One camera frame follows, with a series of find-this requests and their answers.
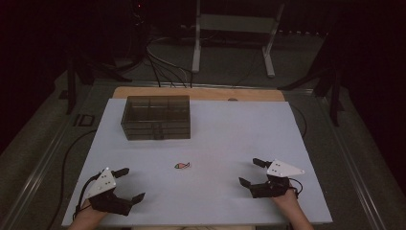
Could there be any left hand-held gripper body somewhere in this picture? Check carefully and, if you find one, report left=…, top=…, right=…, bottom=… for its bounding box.
left=84, top=167, right=134, bottom=217

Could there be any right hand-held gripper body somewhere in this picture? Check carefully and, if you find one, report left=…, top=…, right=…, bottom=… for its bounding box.
left=250, top=158, right=305, bottom=199

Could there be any clear bottom drawer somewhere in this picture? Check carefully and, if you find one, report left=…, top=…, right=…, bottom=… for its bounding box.
left=124, top=128, right=192, bottom=141

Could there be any small colourful fish ornament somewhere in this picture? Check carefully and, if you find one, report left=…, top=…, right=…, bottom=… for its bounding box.
left=173, top=161, right=192, bottom=171

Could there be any smoky clear drawer box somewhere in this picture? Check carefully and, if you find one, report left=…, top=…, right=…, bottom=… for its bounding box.
left=120, top=95, right=192, bottom=141

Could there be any person's right hand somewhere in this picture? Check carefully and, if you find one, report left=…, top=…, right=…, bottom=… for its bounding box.
left=270, top=186, right=300, bottom=209

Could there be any person's left hand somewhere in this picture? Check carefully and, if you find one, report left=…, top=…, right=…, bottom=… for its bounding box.
left=79, top=198, right=109, bottom=222

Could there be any white board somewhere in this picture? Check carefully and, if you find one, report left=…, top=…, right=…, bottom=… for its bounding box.
left=61, top=98, right=333, bottom=228

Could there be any black tripod stand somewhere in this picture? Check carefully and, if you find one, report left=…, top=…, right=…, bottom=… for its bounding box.
left=64, top=52, right=132, bottom=115
left=277, top=30, right=347, bottom=127

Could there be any grey metal stand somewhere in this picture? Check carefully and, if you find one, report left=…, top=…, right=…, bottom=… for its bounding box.
left=191, top=0, right=285, bottom=79

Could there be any dark equipment with red light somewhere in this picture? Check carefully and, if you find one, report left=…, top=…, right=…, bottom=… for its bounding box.
left=125, top=0, right=151, bottom=66

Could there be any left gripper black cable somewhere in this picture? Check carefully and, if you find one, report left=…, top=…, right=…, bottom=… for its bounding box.
left=73, top=172, right=102, bottom=221

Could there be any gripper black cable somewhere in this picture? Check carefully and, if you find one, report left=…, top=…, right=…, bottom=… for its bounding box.
left=73, top=172, right=102, bottom=221
left=286, top=177, right=305, bottom=198

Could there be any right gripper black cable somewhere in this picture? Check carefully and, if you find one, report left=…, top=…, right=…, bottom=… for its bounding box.
left=286, top=177, right=305, bottom=198

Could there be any long black floor cable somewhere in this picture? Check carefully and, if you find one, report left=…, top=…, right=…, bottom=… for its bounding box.
left=47, top=128, right=99, bottom=230

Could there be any thin black floor cable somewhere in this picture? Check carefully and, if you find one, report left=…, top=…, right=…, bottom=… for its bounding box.
left=289, top=104, right=308, bottom=141

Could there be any metal floor rail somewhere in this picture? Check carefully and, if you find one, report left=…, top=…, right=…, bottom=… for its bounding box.
left=319, top=94, right=389, bottom=230
left=0, top=92, right=97, bottom=230

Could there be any black floor cable bundle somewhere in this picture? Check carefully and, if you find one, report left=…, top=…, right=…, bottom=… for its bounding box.
left=147, top=52, right=193, bottom=89

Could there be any white floor cable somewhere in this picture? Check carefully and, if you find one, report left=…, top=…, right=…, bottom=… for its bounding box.
left=146, top=35, right=194, bottom=89

